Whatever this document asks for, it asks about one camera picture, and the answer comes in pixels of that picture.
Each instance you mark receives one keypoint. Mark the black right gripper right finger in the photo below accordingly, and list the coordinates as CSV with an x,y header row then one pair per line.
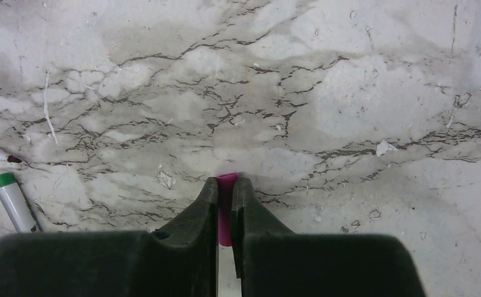
x,y
272,260

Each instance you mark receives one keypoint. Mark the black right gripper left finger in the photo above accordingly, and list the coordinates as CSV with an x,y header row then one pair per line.
x,y
178,259

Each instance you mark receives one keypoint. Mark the magenta pen cap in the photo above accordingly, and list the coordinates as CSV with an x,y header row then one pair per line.
x,y
226,184

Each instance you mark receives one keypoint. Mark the white marker pen green end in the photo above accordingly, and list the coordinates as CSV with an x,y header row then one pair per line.
x,y
16,205

